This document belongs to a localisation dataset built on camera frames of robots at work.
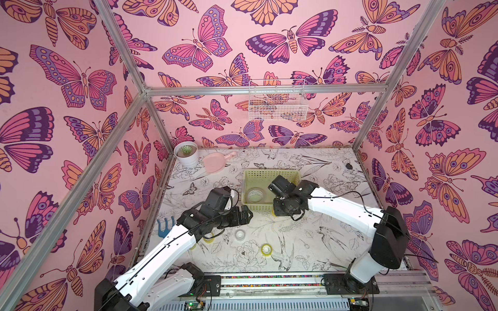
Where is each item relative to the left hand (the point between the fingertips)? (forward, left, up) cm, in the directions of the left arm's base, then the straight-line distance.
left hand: (246, 215), depth 75 cm
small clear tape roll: (-2, +3, -16) cm, 17 cm away
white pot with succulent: (+39, +34, -6) cm, 52 cm away
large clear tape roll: (+18, -4, -14) cm, 23 cm away
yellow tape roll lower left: (-4, +17, -17) cm, 24 cm away
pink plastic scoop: (+42, +21, -17) cm, 50 cm away
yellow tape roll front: (-8, -9, -16) cm, 20 cm away
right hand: (+3, -12, -5) cm, 13 cm away
